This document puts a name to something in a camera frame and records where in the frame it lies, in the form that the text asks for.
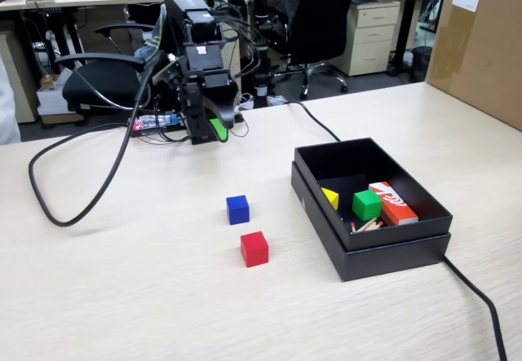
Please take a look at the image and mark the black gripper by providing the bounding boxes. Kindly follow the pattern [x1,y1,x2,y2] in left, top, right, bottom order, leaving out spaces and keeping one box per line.
[179,67,240,146]

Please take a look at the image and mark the red wooden cube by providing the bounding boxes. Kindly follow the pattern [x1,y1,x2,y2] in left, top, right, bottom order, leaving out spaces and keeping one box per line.
[240,231,270,269]

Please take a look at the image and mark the blue wooden cube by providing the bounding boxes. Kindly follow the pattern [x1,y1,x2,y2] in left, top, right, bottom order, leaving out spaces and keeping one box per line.
[226,195,250,226]

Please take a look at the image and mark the green wooden cube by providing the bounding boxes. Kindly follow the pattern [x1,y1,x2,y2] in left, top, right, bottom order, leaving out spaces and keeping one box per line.
[352,189,383,222]

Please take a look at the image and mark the controller board with red LED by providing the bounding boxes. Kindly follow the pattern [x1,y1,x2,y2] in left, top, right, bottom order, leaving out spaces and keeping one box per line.
[129,112,183,134]

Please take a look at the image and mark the black office chair with armrests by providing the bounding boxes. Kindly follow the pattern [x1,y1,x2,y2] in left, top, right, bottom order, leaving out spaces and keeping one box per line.
[55,22,164,128]

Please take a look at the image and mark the black vertical stand pole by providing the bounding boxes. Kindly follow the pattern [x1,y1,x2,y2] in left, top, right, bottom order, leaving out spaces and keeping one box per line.
[251,0,273,108]

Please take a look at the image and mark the black cardboard box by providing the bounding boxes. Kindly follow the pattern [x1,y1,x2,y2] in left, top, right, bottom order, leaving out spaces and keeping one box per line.
[294,136,454,252]
[290,161,452,283]

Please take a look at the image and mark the yellow wooden wedge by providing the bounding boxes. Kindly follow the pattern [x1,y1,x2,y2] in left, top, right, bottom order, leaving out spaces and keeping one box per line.
[321,187,340,211]

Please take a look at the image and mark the black mesh office chair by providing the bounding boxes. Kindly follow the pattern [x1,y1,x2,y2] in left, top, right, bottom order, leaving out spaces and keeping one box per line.
[271,0,362,100]

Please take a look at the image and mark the stacked white boxes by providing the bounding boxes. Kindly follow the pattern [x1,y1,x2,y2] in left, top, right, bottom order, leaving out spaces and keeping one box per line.
[36,71,86,125]

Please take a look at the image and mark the cream drawer cabinet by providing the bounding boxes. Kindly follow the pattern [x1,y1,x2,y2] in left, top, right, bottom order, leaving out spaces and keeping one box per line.
[332,0,401,77]

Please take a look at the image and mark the beige side cabinet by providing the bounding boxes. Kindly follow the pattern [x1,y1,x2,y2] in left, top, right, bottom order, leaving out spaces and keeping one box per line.
[0,30,42,125]

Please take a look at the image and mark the orange and white matchbox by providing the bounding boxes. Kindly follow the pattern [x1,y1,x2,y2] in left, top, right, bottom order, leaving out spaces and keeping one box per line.
[369,181,420,227]

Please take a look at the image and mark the person in white shirt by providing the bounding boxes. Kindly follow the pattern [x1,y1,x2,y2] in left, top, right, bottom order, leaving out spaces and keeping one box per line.
[0,55,22,146]

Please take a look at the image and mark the black waste bin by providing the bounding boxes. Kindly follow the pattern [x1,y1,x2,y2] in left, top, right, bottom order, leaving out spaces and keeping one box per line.
[409,46,433,83]

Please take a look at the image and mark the large brown cardboard box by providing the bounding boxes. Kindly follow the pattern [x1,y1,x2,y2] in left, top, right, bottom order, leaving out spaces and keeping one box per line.
[424,0,522,132]

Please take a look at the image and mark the thin black wire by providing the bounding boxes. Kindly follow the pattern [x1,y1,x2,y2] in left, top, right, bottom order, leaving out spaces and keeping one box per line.
[134,122,250,145]

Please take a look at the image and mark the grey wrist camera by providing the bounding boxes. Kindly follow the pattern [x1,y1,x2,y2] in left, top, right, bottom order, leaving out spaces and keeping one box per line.
[152,55,187,89]

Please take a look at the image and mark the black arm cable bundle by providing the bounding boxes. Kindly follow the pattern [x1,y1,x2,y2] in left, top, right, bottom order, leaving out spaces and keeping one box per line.
[210,4,268,83]

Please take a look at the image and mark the thick black camera cable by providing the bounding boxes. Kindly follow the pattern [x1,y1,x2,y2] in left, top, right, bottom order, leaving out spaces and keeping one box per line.
[27,61,164,228]

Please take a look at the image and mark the thick black table cable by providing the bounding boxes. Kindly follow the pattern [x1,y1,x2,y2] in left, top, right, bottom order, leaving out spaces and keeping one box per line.
[260,100,509,361]

